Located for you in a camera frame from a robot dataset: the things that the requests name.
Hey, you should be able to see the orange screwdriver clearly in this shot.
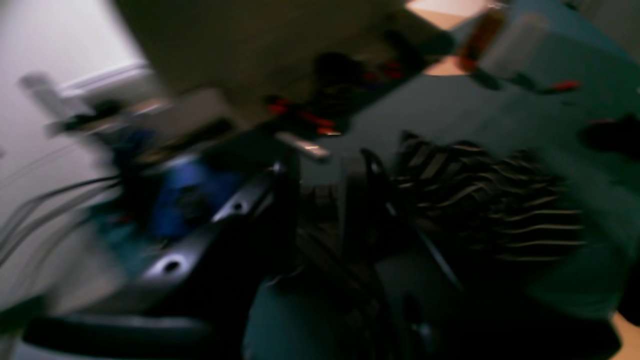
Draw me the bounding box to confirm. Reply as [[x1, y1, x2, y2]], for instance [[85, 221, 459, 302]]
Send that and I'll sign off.
[[535, 80, 583, 96]]

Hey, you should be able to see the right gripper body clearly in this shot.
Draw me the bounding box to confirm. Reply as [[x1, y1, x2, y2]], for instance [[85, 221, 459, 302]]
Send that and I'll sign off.
[[100, 150, 381, 311]]

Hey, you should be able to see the orange label bottle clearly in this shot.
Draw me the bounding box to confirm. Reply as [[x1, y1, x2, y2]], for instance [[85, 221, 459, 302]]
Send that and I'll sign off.
[[457, 7, 508, 73]]

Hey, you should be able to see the blue clamp device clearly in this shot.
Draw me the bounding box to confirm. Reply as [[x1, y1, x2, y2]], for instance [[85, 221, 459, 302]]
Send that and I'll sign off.
[[115, 130, 246, 241]]

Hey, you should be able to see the navy white striped t-shirt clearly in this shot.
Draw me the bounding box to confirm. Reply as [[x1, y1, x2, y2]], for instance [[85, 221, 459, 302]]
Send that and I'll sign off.
[[295, 130, 591, 360]]

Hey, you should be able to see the black mug yellow pattern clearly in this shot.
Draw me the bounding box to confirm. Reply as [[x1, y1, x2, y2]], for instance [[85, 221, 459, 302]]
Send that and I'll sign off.
[[312, 52, 362, 94]]

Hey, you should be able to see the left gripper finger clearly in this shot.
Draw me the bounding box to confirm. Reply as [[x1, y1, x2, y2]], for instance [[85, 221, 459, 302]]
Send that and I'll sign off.
[[22, 315, 216, 360]]

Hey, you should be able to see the translucent plastic cup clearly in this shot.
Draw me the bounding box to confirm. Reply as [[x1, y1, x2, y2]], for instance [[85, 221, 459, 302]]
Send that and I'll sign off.
[[478, 12, 550, 79]]

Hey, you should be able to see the teal table cloth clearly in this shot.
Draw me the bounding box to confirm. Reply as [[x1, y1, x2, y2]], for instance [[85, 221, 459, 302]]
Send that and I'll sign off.
[[114, 0, 639, 360]]

